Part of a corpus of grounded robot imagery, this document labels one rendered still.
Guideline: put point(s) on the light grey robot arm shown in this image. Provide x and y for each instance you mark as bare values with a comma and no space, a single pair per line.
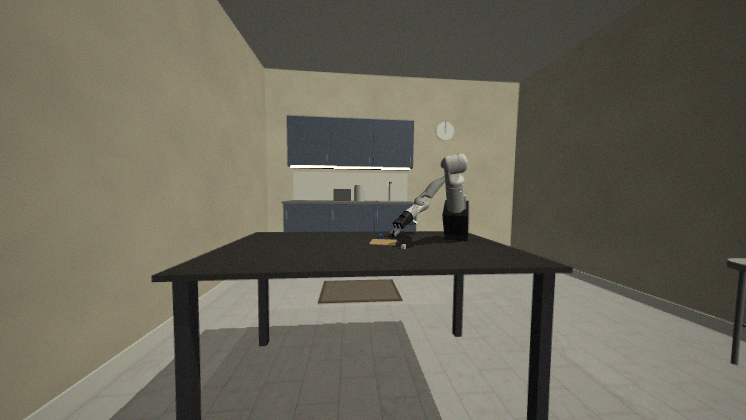
456,199

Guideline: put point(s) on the tan square mat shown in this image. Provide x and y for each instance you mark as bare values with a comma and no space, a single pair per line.
383,242

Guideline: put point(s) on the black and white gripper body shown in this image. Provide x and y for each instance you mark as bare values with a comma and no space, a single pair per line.
406,218

